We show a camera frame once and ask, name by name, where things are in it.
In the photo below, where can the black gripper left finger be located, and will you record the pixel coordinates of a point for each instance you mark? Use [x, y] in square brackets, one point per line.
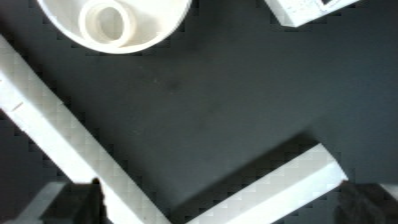
[66, 204]

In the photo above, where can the white stool leg with tag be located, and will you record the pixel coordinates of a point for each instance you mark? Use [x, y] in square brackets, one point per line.
[297, 12]

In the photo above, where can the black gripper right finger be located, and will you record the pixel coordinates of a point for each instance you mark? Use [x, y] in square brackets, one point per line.
[366, 203]

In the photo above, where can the white U-shaped obstacle fence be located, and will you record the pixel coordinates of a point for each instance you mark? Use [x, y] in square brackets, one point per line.
[258, 205]

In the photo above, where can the white round stool seat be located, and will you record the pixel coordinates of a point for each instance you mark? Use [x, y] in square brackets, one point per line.
[115, 26]

